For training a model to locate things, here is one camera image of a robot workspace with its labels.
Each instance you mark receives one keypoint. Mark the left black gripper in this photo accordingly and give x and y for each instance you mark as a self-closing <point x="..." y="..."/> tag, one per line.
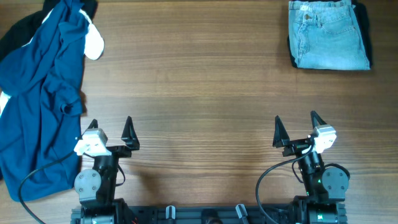
<point x="130" y="137"/>

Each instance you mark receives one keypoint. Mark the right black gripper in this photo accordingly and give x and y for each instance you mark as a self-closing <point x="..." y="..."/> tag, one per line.
<point x="298" y="145"/>

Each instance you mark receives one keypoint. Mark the blue polo shirt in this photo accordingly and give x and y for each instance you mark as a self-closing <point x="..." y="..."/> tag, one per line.
<point x="39" y="128"/>

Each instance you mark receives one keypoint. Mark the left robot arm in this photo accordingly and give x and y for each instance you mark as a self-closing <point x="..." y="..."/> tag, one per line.
<point x="96" y="186"/>

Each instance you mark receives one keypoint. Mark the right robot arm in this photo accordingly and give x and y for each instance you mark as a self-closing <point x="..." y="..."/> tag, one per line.
<point x="325" y="184"/>

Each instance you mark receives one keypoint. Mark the white printed t-shirt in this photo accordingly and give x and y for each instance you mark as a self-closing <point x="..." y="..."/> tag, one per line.
<point x="94" y="47"/>

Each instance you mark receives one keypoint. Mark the folded light blue jeans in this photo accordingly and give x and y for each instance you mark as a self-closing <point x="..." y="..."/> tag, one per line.
<point x="326" y="37"/>

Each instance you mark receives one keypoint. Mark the black folded garment under jeans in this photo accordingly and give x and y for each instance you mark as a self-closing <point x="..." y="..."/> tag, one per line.
<point x="364" y="25"/>

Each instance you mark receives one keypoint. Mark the black garment at left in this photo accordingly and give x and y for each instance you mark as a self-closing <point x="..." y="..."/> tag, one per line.
<point x="59" y="41"/>

